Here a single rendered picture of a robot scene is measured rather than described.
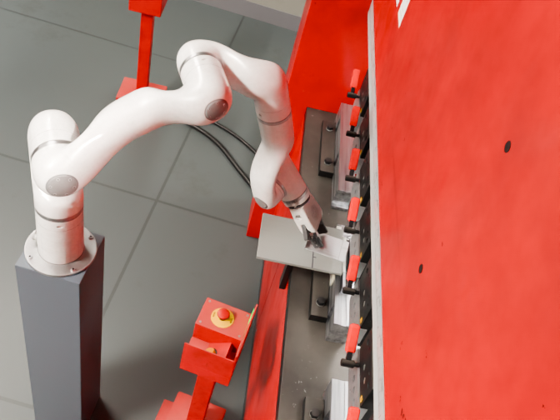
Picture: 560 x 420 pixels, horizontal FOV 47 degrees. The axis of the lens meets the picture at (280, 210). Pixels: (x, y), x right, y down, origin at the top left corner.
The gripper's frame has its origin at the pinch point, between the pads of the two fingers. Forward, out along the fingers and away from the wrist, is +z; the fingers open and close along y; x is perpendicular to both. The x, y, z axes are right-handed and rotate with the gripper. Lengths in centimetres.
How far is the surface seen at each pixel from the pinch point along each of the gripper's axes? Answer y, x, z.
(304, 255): -6.9, 3.8, 0.8
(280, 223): 2.3, 11.6, -5.8
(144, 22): 143, 116, -39
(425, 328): -67, -51, -34
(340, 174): 37.1, 2.8, 5.5
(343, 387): -43.4, -9.8, 16.5
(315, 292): -11.5, 4.5, 12.6
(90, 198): 69, 149, 10
